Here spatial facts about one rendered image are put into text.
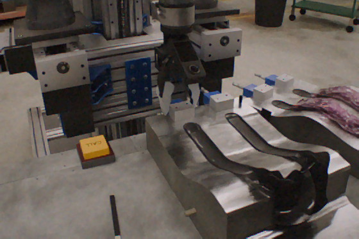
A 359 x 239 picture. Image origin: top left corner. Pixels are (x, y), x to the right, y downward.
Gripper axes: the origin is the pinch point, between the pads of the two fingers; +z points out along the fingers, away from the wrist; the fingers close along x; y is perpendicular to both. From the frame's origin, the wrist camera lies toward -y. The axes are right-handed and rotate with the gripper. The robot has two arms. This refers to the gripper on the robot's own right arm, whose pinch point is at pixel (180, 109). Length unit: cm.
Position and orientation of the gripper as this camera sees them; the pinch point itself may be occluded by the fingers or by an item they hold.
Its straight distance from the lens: 81.7
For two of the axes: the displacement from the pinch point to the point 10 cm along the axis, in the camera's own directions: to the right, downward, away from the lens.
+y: -4.0, -4.4, 8.0
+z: 0.0, 8.7, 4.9
